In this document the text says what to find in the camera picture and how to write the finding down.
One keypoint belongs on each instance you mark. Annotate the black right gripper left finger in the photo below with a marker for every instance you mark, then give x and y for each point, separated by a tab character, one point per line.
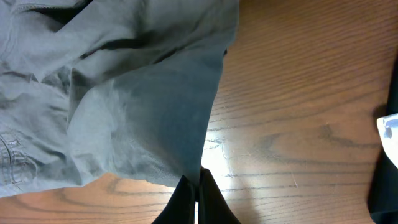
180	209

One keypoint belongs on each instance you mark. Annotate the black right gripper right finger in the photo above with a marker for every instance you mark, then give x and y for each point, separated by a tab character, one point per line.
212	207

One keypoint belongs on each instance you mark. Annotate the grey shorts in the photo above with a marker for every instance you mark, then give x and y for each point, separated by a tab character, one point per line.
91	87

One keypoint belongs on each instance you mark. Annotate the black garment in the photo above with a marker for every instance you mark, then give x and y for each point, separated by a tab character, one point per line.
382	197

